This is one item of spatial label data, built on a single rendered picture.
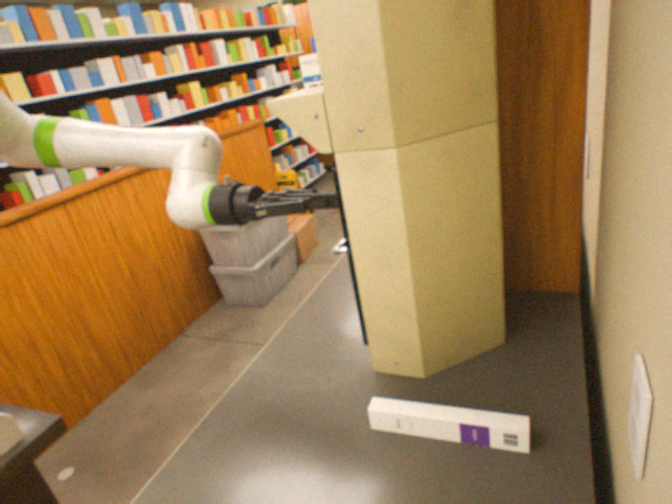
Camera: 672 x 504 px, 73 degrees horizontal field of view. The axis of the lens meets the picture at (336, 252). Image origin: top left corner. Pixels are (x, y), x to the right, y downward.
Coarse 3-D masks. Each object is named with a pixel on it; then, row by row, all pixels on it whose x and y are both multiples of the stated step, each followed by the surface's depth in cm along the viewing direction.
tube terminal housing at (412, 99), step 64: (320, 0) 68; (384, 0) 66; (448, 0) 69; (320, 64) 73; (384, 64) 69; (448, 64) 72; (384, 128) 73; (448, 128) 76; (384, 192) 78; (448, 192) 80; (384, 256) 84; (448, 256) 85; (384, 320) 90; (448, 320) 90
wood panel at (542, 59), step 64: (512, 0) 90; (576, 0) 86; (512, 64) 95; (576, 64) 90; (512, 128) 100; (576, 128) 95; (512, 192) 106; (576, 192) 100; (512, 256) 113; (576, 256) 107
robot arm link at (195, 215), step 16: (176, 176) 100; (192, 176) 99; (208, 176) 101; (176, 192) 98; (192, 192) 98; (208, 192) 96; (176, 208) 98; (192, 208) 97; (176, 224) 101; (192, 224) 100; (208, 224) 99
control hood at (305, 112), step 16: (288, 96) 80; (304, 96) 76; (320, 96) 75; (272, 112) 80; (288, 112) 78; (304, 112) 77; (320, 112) 76; (304, 128) 79; (320, 128) 77; (320, 144) 79
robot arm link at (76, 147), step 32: (64, 128) 102; (96, 128) 103; (128, 128) 103; (160, 128) 103; (192, 128) 101; (64, 160) 104; (96, 160) 104; (128, 160) 103; (160, 160) 102; (192, 160) 99
